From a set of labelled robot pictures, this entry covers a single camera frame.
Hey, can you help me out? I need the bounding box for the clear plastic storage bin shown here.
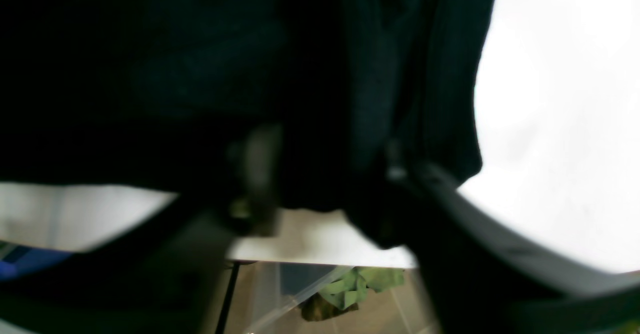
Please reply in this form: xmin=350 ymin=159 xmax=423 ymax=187
xmin=239 ymin=262 xmax=441 ymax=334

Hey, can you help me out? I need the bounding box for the blue box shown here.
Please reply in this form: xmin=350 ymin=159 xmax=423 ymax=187
xmin=0 ymin=245 xmax=74 ymax=282

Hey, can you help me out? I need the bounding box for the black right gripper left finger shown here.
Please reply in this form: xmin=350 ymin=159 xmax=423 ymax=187
xmin=1 ymin=124 xmax=283 ymax=334

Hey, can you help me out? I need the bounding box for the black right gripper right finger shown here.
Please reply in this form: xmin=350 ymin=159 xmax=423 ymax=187
xmin=385 ymin=141 xmax=640 ymax=334

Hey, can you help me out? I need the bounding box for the black graphic t-shirt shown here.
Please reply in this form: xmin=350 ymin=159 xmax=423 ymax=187
xmin=1 ymin=0 xmax=495 ymax=248

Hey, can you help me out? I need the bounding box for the green cloth in bin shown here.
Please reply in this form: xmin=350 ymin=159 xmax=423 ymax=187
xmin=298 ymin=267 xmax=405 ymax=323

